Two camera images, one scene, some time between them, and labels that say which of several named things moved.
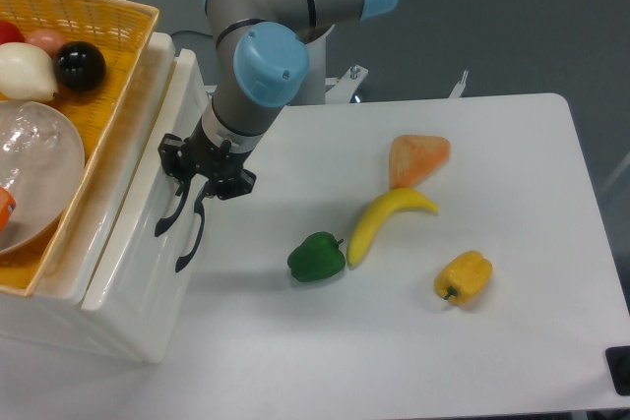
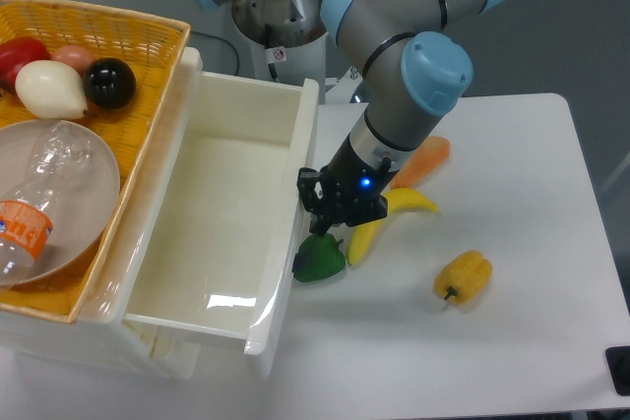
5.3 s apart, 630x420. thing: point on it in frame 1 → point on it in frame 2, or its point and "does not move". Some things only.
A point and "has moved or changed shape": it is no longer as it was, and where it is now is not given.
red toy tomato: (10, 32) → (15, 54)
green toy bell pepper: (318, 257) does not move
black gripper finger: (172, 153) → (319, 197)
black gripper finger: (241, 184) → (375, 210)
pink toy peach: (46, 38) → (74, 55)
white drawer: (138, 271) has moved or changed shape
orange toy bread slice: (412, 156) does not move
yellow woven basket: (121, 31) → (154, 48)
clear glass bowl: (41, 163) → (83, 207)
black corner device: (618, 359) does not move
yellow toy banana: (388, 203) does not move
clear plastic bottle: (41, 161) → (26, 210)
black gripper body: (209, 160) → (354, 185)
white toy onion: (27, 72) → (51, 90)
